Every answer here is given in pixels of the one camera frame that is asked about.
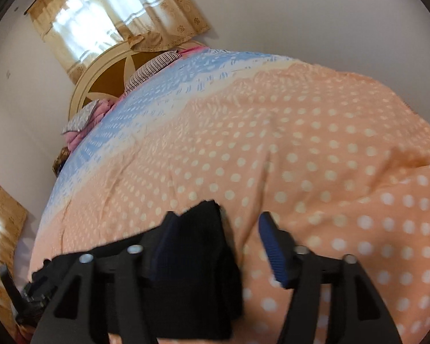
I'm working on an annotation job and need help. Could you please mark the black pants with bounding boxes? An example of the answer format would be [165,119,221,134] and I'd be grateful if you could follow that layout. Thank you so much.
[31,199,245,342]

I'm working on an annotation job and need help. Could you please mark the beige side window curtain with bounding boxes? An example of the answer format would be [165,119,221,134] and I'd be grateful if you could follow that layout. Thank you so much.
[0,186,28,335]

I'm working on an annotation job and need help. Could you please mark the polka dot bed quilt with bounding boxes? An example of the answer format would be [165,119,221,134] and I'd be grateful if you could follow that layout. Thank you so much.
[29,49,430,343]

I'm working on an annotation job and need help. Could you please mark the folded pink blanket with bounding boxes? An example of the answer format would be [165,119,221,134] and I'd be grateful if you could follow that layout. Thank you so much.
[62,99,116,153]

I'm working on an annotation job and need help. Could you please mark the grey patterned pillow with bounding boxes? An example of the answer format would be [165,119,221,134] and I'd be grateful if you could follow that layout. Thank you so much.
[61,99,98,134]

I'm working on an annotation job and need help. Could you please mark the cream wooden headboard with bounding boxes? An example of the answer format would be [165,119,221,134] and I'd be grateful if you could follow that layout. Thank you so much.
[68,40,205,120]

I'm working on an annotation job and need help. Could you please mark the striped pillow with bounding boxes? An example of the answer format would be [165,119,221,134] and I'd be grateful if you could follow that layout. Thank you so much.
[124,50,181,95]

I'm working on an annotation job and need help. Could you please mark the beige curtain behind headboard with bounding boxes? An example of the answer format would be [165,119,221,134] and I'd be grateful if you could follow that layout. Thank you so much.
[28,0,210,83]

